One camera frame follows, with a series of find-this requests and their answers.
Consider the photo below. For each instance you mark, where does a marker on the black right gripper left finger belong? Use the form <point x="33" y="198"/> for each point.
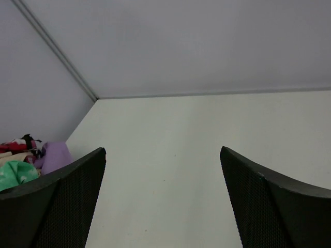
<point x="54" y="210"/>

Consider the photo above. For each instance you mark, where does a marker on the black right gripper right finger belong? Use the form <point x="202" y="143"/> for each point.
<point x="274" y="210"/>

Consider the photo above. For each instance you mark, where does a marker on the green tie-dye trousers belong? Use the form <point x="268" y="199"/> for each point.
<point x="14" y="173"/>

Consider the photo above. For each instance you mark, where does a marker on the beige garment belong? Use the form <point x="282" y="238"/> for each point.
<point x="20" y="157"/>

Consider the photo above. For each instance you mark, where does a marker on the purple trousers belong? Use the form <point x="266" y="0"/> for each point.
<point x="54" y="155"/>

